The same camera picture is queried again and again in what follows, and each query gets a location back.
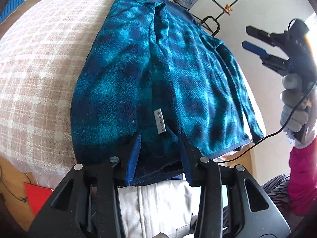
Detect black metal clothes rack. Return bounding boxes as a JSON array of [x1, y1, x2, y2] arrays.
[[68, 0, 268, 36]]

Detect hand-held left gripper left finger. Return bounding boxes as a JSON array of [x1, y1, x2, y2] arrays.
[[29, 132, 142, 238]]

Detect teal plaid fleece jacket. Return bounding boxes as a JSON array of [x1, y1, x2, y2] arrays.
[[70, 0, 265, 186]]

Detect person's right forearm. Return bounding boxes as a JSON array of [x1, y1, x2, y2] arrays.
[[287, 129, 317, 216]]

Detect red box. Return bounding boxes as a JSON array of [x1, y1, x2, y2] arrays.
[[24, 182, 53, 217]]

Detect person's right hand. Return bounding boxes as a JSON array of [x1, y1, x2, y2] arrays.
[[280, 74, 311, 135]]

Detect blue slatted crate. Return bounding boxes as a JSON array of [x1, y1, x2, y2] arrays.
[[0, 0, 26, 21]]

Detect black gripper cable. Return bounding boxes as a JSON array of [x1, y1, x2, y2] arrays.
[[215, 82, 317, 164]]

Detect light grey garment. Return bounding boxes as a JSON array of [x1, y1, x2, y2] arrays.
[[117, 180, 201, 238]]

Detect beige checked blanket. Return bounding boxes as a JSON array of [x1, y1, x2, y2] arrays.
[[0, 0, 260, 186]]

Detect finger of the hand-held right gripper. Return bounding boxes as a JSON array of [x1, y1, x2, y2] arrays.
[[246, 25, 288, 47], [242, 41, 290, 76]]

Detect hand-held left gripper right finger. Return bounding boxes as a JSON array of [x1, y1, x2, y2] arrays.
[[181, 134, 291, 238]]

